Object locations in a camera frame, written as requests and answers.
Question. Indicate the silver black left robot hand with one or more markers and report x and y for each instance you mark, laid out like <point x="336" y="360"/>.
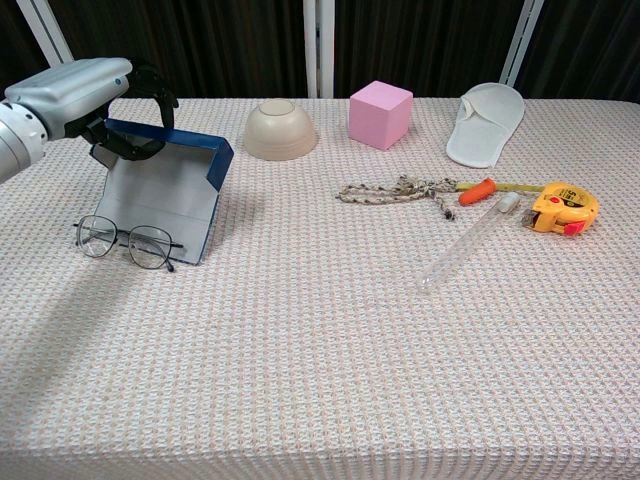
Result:
<point x="70" y="90"/>

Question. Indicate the blue floral glasses case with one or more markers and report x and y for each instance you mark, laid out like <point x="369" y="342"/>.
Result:
<point x="160" y="190"/>

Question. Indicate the thin-framed eyeglasses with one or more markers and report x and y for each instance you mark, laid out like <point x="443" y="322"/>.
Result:
<point x="96" y="237"/>

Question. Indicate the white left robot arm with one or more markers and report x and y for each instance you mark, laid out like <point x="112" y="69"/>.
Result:
<point x="17" y="142"/>

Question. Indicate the black pleated curtain panel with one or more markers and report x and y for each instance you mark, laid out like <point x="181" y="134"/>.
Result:
<point x="590" y="45"/>
<point x="210" y="45"/>
<point x="15" y="50"/>
<point x="425" y="40"/>

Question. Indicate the beige upturned bowl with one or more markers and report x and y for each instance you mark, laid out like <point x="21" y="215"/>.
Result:
<point x="280" y="132"/>

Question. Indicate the pink cube block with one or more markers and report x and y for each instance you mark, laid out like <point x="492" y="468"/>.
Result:
<point x="375" y="117"/>

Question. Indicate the pink white waffle tablecloth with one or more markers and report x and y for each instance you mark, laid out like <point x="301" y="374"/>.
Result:
<point x="320" y="360"/>

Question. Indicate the white disposable slipper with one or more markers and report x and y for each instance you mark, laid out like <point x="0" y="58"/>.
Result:
<point x="480" y="135"/>

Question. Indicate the orange carrot-shaped toy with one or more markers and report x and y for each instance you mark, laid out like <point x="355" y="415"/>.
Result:
<point x="475" y="194"/>

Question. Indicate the clear tube with white cap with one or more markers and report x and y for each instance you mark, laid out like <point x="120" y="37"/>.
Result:
<point x="467" y="237"/>

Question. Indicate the yellow tape measure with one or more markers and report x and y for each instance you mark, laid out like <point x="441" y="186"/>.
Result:
<point x="565" y="205"/>

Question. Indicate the white frame post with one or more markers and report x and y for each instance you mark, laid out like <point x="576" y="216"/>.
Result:
<point x="45" y="30"/>
<point x="318" y="45"/>
<point x="520" y="45"/>

